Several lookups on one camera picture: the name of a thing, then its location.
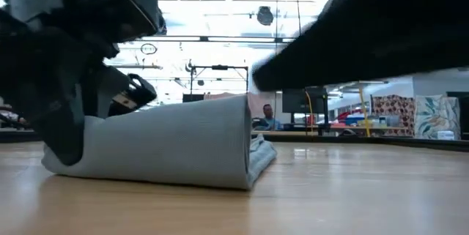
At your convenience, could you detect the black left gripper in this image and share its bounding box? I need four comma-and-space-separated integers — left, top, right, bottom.
0, 0, 168, 166

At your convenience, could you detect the grey towel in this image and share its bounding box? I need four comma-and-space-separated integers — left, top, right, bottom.
40, 94, 278, 192

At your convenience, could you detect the brown floral patterned cloth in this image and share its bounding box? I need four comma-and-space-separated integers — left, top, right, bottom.
372, 94, 417, 137

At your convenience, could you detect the teal leaf patterned cloth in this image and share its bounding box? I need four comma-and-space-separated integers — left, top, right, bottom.
413, 94, 461, 141

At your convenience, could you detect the black background monitor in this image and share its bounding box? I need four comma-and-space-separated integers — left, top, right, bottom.
281, 88, 329, 115

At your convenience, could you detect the dark round hanging fixture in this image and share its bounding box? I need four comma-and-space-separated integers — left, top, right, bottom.
256, 6, 275, 26

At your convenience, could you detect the person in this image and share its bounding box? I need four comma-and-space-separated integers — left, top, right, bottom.
260, 103, 283, 132

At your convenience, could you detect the black background frame stand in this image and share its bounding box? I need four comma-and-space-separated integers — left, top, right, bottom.
188, 63, 250, 95

